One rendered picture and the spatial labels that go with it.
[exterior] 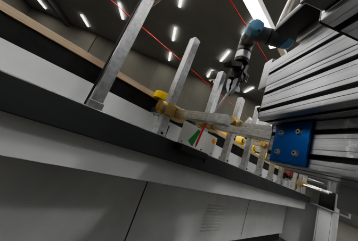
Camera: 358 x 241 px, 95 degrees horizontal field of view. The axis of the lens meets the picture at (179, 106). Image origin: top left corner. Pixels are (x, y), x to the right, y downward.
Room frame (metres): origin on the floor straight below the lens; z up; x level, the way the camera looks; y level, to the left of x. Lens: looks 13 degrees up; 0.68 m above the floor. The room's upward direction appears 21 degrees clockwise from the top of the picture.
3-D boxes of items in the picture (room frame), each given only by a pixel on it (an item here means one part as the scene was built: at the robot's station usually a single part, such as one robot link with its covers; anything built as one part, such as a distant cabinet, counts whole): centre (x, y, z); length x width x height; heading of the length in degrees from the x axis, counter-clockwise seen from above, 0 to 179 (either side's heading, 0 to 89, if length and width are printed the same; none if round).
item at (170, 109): (0.68, 0.02, 0.81); 0.14 x 0.06 x 0.05; 128
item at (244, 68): (0.78, -0.23, 1.16); 0.09 x 0.08 x 0.12; 127
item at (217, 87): (0.82, -0.16, 0.91); 0.04 x 0.04 x 0.48; 38
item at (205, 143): (0.78, -0.15, 0.75); 0.26 x 0.01 x 0.10; 128
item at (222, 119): (0.65, -0.02, 0.81); 0.44 x 0.03 x 0.04; 38
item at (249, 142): (1.13, -0.55, 0.93); 0.04 x 0.04 x 0.48; 38
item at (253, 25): (0.67, -0.22, 1.32); 0.11 x 0.11 x 0.08; 81
